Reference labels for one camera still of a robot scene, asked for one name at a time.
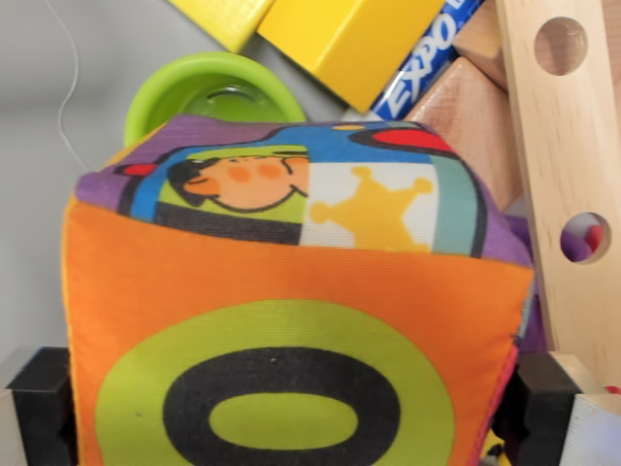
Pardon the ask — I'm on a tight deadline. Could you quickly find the blue Expo marker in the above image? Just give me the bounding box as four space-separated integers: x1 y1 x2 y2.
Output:
341 0 487 123

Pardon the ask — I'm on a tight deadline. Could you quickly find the grey plastic bin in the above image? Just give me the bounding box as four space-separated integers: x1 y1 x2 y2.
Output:
0 0 371 376

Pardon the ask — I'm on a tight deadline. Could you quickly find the natural wood block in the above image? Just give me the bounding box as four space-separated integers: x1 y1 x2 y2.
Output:
452 0 508 91
404 57 531 211

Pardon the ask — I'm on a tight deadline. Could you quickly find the wooden bar with holes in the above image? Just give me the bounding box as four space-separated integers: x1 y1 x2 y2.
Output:
494 0 621 395

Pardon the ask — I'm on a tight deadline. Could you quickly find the purple toy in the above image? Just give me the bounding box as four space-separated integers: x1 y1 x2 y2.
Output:
503 208 613 351

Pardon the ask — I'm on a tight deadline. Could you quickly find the lime green plastic cup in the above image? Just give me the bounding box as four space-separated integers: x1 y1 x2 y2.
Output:
124 51 309 148

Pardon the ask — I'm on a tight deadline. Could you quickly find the pale yellow wooden block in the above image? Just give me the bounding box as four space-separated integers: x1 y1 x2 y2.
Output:
166 0 276 55

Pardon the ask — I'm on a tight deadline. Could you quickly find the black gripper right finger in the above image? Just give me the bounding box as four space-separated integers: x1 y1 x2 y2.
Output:
491 352 621 466

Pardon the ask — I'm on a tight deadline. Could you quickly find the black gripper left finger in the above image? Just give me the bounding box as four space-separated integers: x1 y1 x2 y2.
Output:
0 345 80 466

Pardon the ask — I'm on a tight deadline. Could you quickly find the colourful soft fabric cube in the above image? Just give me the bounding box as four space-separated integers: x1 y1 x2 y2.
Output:
60 115 536 466

